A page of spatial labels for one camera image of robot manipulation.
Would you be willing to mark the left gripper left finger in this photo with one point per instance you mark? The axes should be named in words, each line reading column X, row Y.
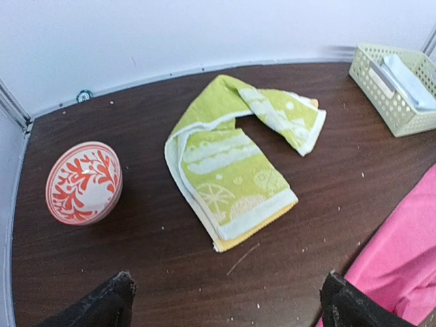
column 109, row 304

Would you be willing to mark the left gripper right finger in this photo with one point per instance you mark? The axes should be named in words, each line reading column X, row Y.
column 344, row 305

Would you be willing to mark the pink towel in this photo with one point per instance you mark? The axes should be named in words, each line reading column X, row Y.
column 396, row 269

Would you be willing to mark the red patterned bowl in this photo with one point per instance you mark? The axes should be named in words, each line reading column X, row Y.
column 85, row 184

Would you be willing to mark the green patterned towel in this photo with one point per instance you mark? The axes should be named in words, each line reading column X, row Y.
column 222, row 173

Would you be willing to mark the green plastic basket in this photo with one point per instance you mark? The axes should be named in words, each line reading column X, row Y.
column 398, row 113

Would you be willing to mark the light blue rolled towel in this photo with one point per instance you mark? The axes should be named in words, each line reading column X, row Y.
column 407, row 83

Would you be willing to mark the left aluminium corner post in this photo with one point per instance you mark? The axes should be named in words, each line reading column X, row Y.
column 10, row 105

